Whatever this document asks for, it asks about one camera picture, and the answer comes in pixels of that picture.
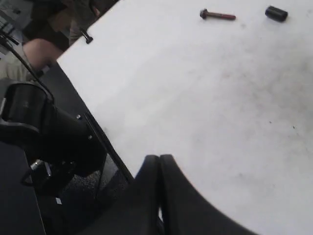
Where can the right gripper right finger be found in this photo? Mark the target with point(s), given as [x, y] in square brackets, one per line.
[190, 210]

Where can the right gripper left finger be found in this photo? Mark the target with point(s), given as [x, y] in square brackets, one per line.
[137, 200]

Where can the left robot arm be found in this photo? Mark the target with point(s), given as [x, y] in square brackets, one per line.
[53, 132]

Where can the person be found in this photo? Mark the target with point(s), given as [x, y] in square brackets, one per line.
[51, 36]

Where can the red bolt with black head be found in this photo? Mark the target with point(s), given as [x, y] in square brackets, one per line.
[218, 15]

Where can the black cylindrical sleeve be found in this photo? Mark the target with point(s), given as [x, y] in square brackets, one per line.
[276, 13]

